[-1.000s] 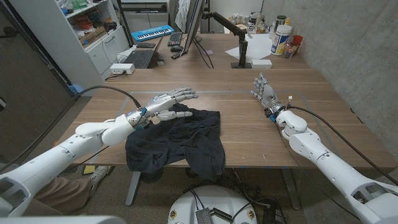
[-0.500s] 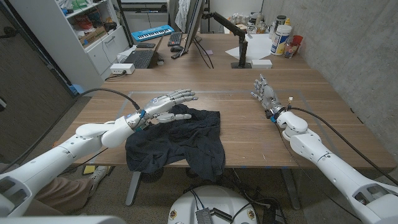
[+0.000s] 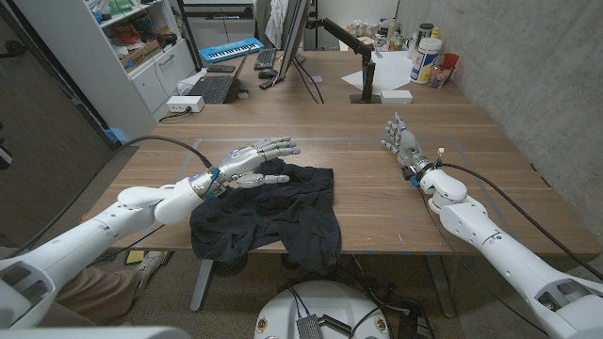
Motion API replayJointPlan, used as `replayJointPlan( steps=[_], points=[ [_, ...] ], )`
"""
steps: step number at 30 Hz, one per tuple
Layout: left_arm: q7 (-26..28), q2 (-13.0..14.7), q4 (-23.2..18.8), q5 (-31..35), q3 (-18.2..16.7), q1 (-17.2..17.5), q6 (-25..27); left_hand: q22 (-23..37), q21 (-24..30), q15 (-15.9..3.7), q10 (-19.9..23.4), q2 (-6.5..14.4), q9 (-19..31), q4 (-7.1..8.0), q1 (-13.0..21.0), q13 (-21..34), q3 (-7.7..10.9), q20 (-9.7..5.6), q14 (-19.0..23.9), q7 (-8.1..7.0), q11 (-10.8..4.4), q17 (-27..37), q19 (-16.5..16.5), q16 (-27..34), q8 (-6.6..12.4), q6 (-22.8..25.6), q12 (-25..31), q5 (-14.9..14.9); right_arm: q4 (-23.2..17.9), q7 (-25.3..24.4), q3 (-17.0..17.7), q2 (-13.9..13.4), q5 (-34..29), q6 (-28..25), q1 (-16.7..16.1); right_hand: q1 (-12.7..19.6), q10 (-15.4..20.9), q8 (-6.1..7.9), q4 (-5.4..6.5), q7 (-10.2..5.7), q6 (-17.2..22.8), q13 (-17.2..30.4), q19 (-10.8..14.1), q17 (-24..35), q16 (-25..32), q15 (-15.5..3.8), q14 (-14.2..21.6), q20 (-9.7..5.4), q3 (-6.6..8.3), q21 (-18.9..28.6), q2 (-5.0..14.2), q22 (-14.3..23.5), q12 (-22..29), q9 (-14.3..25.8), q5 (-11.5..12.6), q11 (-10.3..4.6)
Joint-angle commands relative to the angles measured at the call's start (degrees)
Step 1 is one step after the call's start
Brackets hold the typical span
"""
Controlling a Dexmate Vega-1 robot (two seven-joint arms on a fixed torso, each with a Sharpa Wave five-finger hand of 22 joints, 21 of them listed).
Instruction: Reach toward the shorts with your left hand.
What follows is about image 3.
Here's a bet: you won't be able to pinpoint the clear glass jar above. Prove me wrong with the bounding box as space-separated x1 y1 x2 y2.
429 56 453 89

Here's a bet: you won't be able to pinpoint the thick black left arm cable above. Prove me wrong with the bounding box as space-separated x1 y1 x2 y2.
7 135 214 259

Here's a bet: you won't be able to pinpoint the black laptop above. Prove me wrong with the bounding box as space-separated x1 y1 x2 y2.
187 51 250 105

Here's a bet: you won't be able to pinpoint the white crumpled bag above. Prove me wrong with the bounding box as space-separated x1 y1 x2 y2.
176 68 208 95

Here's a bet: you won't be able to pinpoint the dark navy shorts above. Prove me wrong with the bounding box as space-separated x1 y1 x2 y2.
188 157 343 276

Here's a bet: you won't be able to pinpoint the black monitor cables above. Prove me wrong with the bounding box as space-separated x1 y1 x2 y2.
291 58 326 105

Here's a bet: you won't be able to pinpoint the white hanging cloth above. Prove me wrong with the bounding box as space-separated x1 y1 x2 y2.
264 0 289 51

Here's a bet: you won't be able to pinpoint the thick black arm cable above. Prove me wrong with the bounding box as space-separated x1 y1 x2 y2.
7 135 214 259
437 162 603 283

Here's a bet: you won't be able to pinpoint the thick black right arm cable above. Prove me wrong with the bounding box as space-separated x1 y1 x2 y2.
437 162 603 283

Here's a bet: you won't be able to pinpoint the person leg brown trousers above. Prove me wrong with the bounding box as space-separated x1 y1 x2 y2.
35 266 142 329

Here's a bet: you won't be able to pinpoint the white wipes canister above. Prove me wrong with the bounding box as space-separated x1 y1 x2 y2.
409 37 444 86

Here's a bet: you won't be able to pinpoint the white shelf cabinet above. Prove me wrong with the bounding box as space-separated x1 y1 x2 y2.
13 0 199 147

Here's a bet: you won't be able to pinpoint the white power strip box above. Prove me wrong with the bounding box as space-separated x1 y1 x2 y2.
166 95 206 114

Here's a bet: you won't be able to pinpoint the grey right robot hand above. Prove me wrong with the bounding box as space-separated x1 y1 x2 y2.
380 111 437 180

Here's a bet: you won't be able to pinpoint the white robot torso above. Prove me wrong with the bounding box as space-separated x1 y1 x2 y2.
253 281 391 339

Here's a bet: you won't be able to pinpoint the white paper sheet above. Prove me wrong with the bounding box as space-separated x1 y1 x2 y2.
340 50 415 92

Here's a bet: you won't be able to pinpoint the small white box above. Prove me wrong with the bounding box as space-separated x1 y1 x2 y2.
380 89 414 105

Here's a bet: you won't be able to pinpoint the black computer monitor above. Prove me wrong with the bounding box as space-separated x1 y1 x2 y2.
275 0 312 84

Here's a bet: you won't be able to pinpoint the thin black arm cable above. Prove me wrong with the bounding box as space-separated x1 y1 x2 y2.
416 183 550 336

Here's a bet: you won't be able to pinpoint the cardboard box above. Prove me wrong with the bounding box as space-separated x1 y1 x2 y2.
120 40 162 72

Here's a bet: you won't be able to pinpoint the black computer keyboard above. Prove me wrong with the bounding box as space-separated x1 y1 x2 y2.
253 47 278 72

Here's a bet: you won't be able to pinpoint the grey table leg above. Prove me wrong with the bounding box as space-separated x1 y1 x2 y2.
426 255 457 319
189 258 216 313

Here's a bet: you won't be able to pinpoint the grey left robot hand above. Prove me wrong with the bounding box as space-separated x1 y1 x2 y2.
190 136 302 202

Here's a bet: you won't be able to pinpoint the white shoe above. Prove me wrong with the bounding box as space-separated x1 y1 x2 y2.
134 250 167 279

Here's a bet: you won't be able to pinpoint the blue toy piano keyboard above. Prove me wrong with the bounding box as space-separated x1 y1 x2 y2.
198 37 266 65

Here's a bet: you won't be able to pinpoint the black silver thermos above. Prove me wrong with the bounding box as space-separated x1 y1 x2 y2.
416 23 435 48

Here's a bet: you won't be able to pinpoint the red snack bag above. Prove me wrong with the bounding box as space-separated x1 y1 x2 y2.
111 22 141 46

